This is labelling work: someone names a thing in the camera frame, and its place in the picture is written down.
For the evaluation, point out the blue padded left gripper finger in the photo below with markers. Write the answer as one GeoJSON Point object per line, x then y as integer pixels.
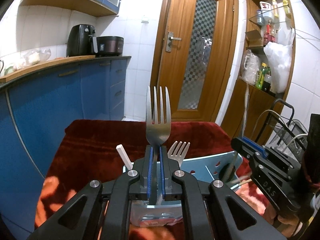
{"type": "Point", "coordinates": [256, 147]}

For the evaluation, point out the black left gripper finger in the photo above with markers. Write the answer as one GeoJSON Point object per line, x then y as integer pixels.
{"type": "Point", "coordinates": [119, 194]}
{"type": "Point", "coordinates": [180, 185]}

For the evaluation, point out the white plastic fork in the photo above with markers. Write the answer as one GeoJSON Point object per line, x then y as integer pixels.
{"type": "Point", "coordinates": [125, 158]}

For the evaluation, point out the steel fork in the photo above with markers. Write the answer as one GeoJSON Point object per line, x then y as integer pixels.
{"type": "Point", "coordinates": [158, 129]}
{"type": "Point", "coordinates": [178, 151]}

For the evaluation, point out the blue kitchen cabinet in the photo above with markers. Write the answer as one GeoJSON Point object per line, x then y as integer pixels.
{"type": "Point", "coordinates": [35, 111]}

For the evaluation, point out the light blue utensil box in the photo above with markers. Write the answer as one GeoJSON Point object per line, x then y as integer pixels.
{"type": "Point", "coordinates": [205, 169]}

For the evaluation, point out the red floral table blanket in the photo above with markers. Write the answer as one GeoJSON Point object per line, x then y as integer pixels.
{"type": "Point", "coordinates": [88, 152]}

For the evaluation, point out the green bottle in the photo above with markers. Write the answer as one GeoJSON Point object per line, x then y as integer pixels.
{"type": "Point", "coordinates": [260, 76]}

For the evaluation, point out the wooden corner shelf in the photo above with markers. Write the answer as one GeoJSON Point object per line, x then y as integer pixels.
{"type": "Point", "coordinates": [244, 113]}

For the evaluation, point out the white plastic bag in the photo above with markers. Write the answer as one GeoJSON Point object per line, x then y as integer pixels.
{"type": "Point", "coordinates": [279, 56]}

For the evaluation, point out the wooden door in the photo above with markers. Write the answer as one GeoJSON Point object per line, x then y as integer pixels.
{"type": "Point", "coordinates": [193, 57]}

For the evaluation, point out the dark rice cooker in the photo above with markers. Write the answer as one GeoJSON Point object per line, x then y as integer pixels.
{"type": "Point", "coordinates": [110, 46]}

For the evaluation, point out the black air fryer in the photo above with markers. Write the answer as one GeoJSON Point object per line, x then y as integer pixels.
{"type": "Point", "coordinates": [82, 41]}

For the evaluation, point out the black wire rack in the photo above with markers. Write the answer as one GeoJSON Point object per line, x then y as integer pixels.
{"type": "Point", "coordinates": [289, 134]}

